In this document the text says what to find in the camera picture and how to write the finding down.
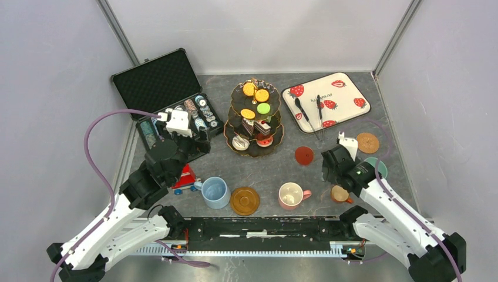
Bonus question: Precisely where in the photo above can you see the woven rattan coaster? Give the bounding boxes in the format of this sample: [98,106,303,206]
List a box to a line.
[356,132,380,154]

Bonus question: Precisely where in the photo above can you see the black poker chip case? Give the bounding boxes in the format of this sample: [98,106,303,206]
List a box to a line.
[110,48,224,137]

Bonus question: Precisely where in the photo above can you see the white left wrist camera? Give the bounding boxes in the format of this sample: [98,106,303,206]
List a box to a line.
[156,109,193,137]

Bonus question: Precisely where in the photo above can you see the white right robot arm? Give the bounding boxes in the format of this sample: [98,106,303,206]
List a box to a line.
[321,144,466,281]

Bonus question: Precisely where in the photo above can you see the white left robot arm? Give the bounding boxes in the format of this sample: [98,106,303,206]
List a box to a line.
[47,109,211,281]

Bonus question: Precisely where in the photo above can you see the strawberry layer cake slice toy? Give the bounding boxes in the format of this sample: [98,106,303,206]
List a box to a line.
[254,120,271,136]

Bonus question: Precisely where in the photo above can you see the black handled metal tongs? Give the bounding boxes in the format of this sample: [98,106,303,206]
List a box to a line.
[293,98,325,142]

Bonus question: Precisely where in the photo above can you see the orange toy macaron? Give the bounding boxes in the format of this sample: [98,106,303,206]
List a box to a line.
[254,89,270,103]
[240,109,255,120]
[243,82,257,97]

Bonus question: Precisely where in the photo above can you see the red toy car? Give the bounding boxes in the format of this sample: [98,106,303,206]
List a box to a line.
[171,164,201,195]

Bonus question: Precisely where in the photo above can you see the red strawberry toy tart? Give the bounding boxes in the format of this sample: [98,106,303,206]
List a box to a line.
[256,135,274,147]

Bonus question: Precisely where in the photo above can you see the white chocolate striped toy donut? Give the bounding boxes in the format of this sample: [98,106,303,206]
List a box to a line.
[231,135,250,151]

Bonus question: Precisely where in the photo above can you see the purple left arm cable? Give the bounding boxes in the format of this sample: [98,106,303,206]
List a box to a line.
[49,109,161,282]

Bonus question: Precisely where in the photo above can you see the pink mug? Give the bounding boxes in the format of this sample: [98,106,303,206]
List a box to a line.
[278,182,312,210]

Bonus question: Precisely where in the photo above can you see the amber glass saucer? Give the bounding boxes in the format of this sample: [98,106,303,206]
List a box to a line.
[230,187,260,216]

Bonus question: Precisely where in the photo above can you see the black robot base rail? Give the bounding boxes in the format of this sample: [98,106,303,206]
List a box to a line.
[147,216,380,261]

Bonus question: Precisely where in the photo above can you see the light blue mug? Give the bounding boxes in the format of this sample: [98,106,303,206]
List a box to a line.
[194,177,231,210]

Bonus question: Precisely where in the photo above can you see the chocolate cake slice toy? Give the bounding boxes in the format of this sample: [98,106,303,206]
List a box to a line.
[241,118,254,137]

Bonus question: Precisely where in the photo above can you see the mint green cup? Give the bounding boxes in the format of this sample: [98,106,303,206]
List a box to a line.
[365,157,388,178]

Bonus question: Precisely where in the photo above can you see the three-tier black gold cake stand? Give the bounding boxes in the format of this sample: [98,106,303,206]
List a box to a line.
[224,78,284,157]

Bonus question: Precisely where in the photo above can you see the small orange brown cup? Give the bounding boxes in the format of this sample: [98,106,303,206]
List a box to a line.
[331,185,354,204]

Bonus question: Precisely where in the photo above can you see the cream strawberry serving tray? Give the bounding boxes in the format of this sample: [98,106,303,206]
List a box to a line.
[282,72,371,131]

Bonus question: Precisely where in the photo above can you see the red round coaster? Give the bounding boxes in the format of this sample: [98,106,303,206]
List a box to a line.
[294,146,314,166]

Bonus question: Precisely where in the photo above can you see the green toy macaron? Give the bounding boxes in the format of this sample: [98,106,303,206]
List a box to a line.
[257,103,271,115]

